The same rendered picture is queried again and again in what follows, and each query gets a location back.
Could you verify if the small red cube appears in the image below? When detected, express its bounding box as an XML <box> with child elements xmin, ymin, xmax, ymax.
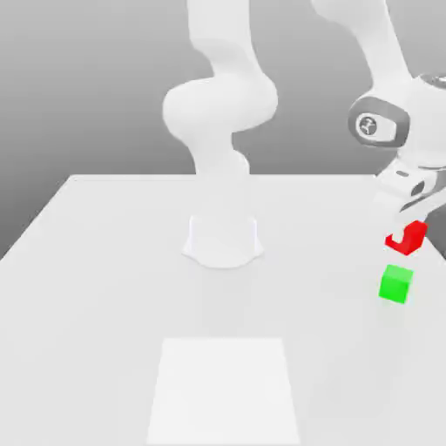
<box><xmin>384</xmin><ymin>220</ymin><xmax>429</xmax><ymax>256</ymax></box>

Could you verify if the small green cube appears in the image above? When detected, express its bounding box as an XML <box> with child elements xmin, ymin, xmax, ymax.
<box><xmin>378</xmin><ymin>263</ymin><xmax>415</xmax><ymax>305</ymax></box>

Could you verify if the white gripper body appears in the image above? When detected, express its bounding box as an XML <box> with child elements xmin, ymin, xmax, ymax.
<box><xmin>372</xmin><ymin>183</ymin><xmax>446</xmax><ymax>226</ymax></box>

